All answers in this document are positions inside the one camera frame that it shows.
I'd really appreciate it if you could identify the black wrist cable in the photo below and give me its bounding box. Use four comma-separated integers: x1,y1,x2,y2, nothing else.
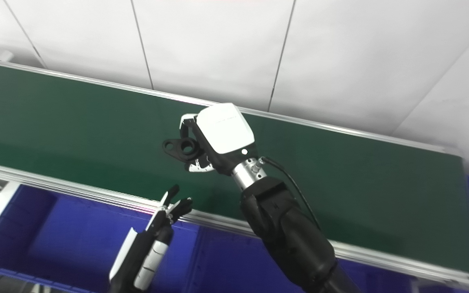
261,157,321,230

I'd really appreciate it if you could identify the black flanged machine part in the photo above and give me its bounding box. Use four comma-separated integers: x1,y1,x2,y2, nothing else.
162,138,202,160

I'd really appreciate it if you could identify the green conveyor belt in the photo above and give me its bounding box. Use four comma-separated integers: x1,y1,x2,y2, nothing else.
0,44,469,291
0,61,469,277

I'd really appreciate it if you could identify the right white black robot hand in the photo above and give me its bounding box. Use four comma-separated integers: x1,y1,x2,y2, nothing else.
177,103,259,176

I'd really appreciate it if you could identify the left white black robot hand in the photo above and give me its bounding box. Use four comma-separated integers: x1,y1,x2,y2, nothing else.
108,184,193,293

